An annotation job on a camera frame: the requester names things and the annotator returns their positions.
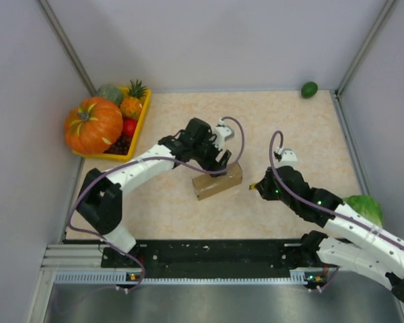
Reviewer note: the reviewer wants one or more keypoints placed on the small pineapple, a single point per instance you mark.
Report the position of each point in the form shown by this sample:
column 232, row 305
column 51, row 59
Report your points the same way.
column 131, row 106

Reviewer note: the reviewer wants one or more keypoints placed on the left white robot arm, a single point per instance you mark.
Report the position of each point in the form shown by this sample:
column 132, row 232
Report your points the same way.
column 100, row 200

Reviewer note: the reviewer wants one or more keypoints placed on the dark grape bunch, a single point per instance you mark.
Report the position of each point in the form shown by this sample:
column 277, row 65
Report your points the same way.
column 121, row 146

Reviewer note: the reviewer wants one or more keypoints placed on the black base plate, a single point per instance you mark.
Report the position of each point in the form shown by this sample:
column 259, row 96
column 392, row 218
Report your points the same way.
column 208, row 259

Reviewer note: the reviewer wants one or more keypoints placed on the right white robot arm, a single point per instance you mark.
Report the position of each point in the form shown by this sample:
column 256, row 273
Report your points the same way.
column 371, row 251

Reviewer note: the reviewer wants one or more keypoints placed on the orange pumpkin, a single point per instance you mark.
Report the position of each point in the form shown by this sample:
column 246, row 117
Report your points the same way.
column 93, row 126

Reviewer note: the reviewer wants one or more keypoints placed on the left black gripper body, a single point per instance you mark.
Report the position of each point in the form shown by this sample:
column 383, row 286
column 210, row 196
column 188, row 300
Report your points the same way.
column 205, row 153

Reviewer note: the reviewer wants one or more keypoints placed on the aluminium frame rail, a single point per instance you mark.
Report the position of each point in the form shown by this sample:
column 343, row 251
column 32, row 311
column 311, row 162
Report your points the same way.
column 82, row 264

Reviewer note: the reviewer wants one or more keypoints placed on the red apple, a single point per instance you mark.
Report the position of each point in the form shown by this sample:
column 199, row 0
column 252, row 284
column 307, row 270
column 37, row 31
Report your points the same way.
column 129, row 127

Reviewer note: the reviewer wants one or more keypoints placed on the brown cardboard express box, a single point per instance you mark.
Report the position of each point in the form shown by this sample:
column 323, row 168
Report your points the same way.
column 205, row 185

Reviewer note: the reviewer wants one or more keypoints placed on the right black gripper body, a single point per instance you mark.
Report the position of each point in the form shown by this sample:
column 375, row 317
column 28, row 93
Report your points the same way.
column 271, row 191

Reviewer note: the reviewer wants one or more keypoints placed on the green lime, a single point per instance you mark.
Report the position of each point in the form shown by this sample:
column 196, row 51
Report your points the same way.
column 309, row 90

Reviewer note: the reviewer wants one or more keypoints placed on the green squash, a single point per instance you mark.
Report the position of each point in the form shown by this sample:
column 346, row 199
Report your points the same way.
column 111, row 92

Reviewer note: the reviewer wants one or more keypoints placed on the yellow plastic tray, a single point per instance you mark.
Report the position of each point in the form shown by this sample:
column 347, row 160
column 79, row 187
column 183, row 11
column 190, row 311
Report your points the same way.
column 135, row 140

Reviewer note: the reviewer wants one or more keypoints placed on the green lettuce head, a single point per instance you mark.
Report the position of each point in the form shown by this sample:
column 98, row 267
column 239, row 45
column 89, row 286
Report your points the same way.
column 367, row 207

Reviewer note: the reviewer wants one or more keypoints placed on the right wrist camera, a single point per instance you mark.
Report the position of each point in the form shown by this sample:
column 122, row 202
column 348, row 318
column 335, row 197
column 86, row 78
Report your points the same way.
column 285, row 157

